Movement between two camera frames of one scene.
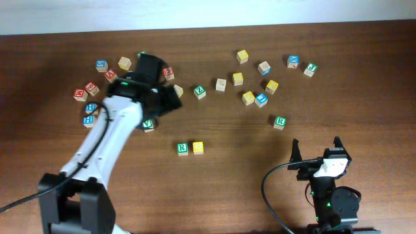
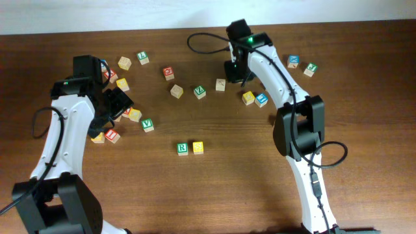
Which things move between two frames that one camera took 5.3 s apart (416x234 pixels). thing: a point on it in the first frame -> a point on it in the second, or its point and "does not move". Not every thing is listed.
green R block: x=182 y=149 does not move
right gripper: x=305 y=172 -> x=232 y=75
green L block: x=138 y=54 does not move
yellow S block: x=197 y=147 does not move
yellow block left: x=179 y=90 does not move
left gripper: x=169 y=98 -> x=121 y=101
